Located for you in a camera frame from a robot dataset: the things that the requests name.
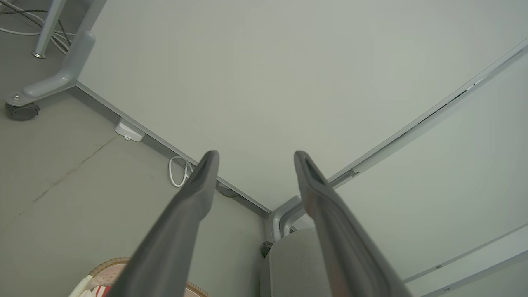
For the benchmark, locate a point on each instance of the woven laundry basket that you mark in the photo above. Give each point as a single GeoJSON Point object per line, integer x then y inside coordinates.
{"type": "Point", "coordinates": [109, 263]}

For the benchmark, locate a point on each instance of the white power adapter box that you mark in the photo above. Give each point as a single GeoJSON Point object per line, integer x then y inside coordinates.
{"type": "Point", "coordinates": [129, 130]}

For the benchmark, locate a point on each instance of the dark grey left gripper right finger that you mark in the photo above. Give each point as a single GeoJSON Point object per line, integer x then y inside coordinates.
{"type": "Point", "coordinates": [342, 247]}

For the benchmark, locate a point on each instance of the slim grey metal leg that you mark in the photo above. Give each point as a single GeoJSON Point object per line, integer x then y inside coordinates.
{"type": "Point", "coordinates": [48, 24]}

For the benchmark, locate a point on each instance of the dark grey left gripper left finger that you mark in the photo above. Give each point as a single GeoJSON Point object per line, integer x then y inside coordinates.
{"type": "Point", "coordinates": [177, 231]}

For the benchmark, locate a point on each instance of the grey stand leg with caster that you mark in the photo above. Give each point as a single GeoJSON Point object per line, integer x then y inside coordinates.
{"type": "Point", "coordinates": [76, 57]}

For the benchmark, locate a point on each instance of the white and grey partition post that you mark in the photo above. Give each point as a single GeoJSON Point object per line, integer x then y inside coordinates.
{"type": "Point", "coordinates": [474, 264]}

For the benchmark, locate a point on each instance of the grey partition frame post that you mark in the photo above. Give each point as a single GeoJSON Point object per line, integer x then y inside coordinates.
{"type": "Point", "coordinates": [412, 128]}

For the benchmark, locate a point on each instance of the grey partition foot bracket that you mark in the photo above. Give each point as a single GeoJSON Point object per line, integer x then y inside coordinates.
{"type": "Point", "coordinates": [284, 210]}

